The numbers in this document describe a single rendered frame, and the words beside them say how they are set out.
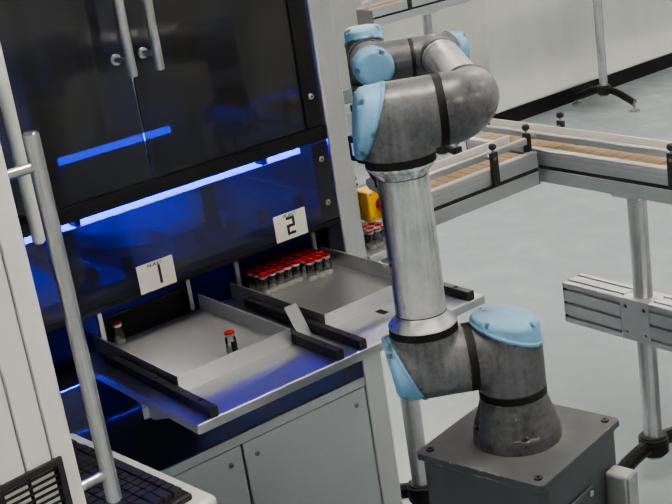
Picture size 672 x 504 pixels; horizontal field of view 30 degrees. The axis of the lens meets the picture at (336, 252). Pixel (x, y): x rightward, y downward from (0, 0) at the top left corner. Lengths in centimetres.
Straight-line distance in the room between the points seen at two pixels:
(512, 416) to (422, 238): 34
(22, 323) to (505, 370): 78
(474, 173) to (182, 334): 99
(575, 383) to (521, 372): 209
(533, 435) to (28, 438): 82
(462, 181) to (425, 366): 119
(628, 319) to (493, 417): 130
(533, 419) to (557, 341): 236
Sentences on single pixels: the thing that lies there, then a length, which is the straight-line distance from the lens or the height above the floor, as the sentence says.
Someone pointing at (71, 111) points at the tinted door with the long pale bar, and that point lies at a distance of 245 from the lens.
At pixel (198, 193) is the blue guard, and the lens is 259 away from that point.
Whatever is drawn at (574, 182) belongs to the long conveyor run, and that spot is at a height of 86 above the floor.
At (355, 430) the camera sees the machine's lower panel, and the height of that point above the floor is 48.
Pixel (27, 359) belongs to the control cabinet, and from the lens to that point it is 187.
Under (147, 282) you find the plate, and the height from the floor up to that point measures 101.
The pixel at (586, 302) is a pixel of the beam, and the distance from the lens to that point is 347.
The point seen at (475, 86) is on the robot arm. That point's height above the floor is 141.
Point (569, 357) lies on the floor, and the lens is 437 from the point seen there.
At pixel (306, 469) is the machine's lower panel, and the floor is 44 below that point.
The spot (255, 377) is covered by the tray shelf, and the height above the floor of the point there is 88.
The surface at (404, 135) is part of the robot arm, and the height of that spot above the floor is 136.
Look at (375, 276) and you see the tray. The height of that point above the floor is 88.
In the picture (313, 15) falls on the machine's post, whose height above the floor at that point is 145.
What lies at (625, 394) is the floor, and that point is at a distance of 409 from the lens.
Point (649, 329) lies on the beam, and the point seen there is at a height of 48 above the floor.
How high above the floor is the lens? 183
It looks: 19 degrees down
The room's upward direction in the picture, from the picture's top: 9 degrees counter-clockwise
